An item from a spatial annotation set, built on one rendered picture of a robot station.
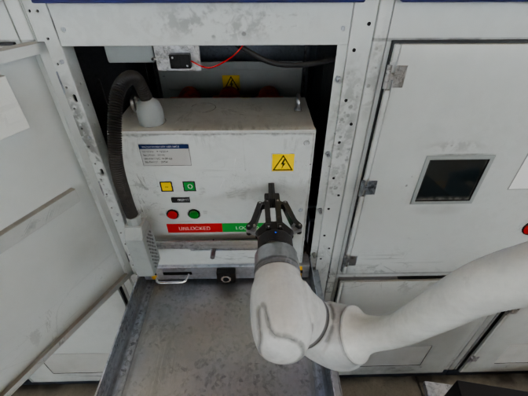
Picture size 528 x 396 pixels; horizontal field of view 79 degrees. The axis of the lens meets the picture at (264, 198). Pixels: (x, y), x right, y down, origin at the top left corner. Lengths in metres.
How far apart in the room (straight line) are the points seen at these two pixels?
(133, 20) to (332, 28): 0.40
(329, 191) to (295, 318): 0.48
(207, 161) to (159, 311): 0.51
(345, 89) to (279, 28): 0.20
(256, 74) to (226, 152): 0.66
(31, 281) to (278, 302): 0.68
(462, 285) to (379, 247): 0.67
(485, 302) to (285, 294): 0.28
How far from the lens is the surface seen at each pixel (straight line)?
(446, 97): 0.88
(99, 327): 1.53
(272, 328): 0.54
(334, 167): 0.89
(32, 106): 0.89
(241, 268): 1.07
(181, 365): 1.00
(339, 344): 0.64
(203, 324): 1.05
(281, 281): 0.57
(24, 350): 1.13
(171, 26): 0.76
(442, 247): 1.20
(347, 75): 0.79
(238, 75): 1.41
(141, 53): 0.86
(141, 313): 1.11
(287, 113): 0.87
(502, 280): 0.43
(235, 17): 0.74
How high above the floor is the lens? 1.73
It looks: 38 degrees down
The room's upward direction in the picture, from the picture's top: straight up
